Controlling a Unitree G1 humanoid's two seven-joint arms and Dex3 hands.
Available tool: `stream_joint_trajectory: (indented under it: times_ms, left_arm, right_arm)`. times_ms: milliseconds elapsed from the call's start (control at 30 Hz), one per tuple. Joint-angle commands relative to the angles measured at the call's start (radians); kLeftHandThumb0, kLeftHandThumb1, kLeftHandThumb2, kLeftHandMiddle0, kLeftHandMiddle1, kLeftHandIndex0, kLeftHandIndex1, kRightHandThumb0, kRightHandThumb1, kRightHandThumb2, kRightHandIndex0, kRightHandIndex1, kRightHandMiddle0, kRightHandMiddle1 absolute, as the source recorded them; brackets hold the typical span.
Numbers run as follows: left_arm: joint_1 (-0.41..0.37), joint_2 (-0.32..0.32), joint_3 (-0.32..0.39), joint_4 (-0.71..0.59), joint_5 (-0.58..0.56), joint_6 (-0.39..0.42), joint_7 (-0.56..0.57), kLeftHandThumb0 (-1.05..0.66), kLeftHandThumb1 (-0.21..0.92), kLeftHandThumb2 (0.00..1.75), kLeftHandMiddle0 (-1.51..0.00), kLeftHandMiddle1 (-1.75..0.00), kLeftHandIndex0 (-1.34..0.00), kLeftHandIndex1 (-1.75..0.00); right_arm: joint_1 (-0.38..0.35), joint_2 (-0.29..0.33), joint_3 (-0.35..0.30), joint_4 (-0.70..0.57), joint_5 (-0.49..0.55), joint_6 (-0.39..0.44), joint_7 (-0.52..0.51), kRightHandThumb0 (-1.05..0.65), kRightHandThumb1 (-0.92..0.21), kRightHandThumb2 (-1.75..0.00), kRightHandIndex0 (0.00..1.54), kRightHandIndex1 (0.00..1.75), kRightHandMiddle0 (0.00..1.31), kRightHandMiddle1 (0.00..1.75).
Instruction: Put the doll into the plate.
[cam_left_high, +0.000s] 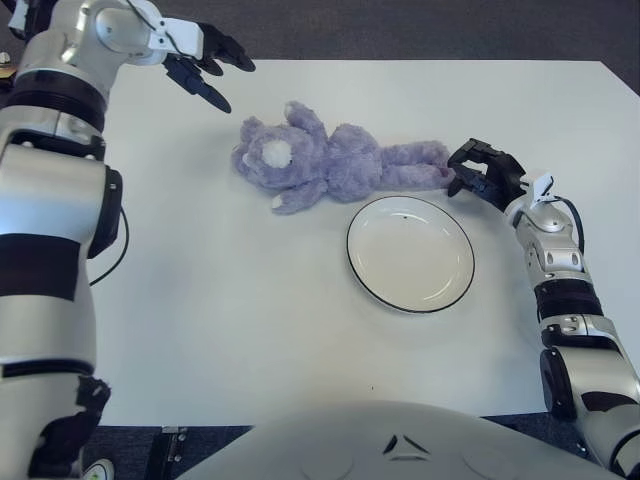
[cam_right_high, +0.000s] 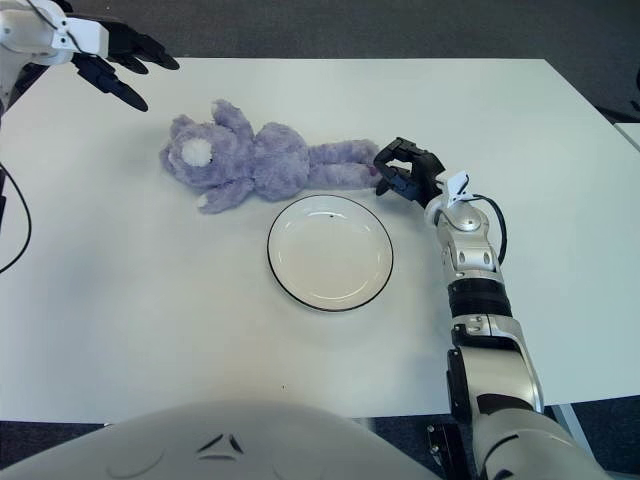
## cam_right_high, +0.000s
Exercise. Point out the white side table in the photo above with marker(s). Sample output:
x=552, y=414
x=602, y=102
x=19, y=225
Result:
x=630, y=134

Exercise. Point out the white wrist mount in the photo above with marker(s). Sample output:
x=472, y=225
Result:
x=457, y=186
x=90, y=37

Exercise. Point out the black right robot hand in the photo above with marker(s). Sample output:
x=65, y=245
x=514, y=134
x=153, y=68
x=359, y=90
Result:
x=422, y=172

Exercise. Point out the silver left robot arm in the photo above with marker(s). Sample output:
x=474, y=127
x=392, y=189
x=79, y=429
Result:
x=25, y=30

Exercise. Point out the white table leg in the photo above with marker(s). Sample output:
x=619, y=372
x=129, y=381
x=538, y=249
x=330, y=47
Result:
x=575, y=435

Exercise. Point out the black metal table bracket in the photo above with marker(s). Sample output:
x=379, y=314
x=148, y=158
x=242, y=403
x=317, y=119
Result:
x=442, y=450

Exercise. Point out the white plate with black rim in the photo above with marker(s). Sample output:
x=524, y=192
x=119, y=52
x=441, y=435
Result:
x=330, y=255

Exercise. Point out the purple plush teddy bear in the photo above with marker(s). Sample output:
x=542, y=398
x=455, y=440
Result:
x=270, y=160

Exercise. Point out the white right wrist mount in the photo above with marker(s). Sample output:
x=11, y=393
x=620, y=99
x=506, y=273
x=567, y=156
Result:
x=457, y=186

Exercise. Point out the white left wrist mount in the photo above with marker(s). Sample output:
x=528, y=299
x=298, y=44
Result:
x=90, y=37

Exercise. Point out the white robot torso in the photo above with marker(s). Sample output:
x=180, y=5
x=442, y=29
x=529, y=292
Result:
x=225, y=440

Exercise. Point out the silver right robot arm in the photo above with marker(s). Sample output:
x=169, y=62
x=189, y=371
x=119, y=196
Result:
x=472, y=260

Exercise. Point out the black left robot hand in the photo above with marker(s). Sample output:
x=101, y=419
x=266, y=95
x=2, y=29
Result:
x=130, y=47

